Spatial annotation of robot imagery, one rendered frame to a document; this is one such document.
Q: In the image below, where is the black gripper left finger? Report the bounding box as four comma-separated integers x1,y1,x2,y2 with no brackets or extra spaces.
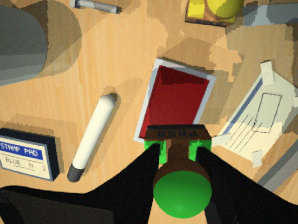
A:
0,144,161,224

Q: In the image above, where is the white cylinder with dark grey end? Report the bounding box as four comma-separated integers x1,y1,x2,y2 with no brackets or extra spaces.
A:
67,95,116,183

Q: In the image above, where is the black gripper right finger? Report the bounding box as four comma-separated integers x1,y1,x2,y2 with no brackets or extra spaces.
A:
194,147,298,224

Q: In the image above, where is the green-handled rubber stamp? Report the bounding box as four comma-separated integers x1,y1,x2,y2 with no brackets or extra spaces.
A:
144,124,213,220

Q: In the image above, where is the cream paper card taped to table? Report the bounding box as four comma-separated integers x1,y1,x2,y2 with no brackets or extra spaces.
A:
212,61,298,168

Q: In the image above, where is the pale grey flat bar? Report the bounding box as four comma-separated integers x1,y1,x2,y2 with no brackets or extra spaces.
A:
242,3,298,27

